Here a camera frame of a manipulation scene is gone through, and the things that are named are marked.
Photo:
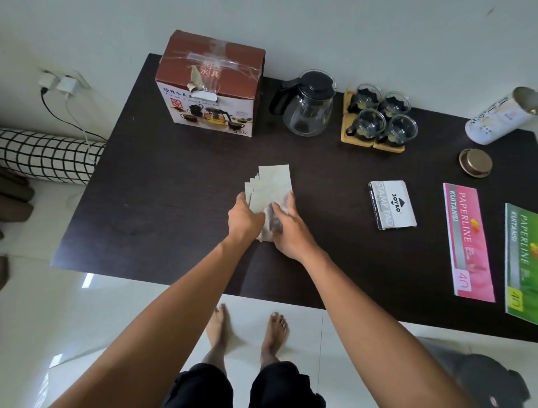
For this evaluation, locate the red tea set box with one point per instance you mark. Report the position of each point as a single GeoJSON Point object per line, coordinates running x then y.
{"type": "Point", "coordinates": [210, 105]}

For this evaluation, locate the glass teapot black lid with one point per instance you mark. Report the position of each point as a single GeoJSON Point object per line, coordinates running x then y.
{"type": "Point", "coordinates": [311, 109]}

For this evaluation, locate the person's right forearm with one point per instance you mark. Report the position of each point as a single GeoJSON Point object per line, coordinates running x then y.
{"type": "Point", "coordinates": [378, 336]}

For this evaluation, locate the pile of silver foil sachets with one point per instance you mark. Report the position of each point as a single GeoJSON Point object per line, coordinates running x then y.
{"type": "Point", "coordinates": [271, 185]}

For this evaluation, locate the person's left leg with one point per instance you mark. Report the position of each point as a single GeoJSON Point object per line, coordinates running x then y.
{"type": "Point", "coordinates": [216, 328]}

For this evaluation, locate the person's leg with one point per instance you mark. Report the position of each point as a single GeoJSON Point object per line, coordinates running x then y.
{"type": "Point", "coordinates": [275, 332]}
{"type": "Point", "coordinates": [216, 328]}

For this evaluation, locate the grey stamp pad box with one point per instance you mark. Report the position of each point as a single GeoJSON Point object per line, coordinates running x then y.
{"type": "Point", "coordinates": [393, 206]}

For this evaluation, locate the black white checked bolster pillow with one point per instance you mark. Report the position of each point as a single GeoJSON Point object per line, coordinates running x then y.
{"type": "Point", "coordinates": [46, 155]}

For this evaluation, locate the white printed canister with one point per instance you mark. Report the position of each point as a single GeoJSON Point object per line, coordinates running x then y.
{"type": "Point", "coordinates": [496, 122]}

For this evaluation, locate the dark brown folded blanket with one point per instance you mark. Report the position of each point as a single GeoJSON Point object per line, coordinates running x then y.
{"type": "Point", "coordinates": [14, 201]}

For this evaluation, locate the green receipt book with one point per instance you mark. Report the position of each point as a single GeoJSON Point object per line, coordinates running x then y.
{"type": "Point", "coordinates": [523, 265]}

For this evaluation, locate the person's left forearm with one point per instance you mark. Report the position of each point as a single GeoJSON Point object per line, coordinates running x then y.
{"type": "Point", "coordinates": [159, 336]}

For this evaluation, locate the person's right leg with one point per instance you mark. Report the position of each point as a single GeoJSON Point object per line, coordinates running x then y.
{"type": "Point", "coordinates": [275, 332]}

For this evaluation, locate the black table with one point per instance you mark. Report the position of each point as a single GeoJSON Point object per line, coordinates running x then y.
{"type": "Point", "coordinates": [168, 189]}

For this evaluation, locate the person's left hand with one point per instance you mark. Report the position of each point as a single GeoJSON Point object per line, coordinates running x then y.
{"type": "Point", "coordinates": [246, 222]}

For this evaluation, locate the person's black shorts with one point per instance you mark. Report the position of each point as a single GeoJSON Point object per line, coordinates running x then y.
{"type": "Point", "coordinates": [201, 391]}

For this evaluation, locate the gold canister lid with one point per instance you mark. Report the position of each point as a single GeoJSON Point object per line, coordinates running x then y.
{"type": "Point", "coordinates": [475, 163]}

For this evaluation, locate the person's right hand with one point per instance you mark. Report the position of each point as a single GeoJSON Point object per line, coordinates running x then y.
{"type": "Point", "coordinates": [294, 237]}

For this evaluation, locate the pink receipt book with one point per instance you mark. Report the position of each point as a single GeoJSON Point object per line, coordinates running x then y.
{"type": "Point", "coordinates": [468, 244]}

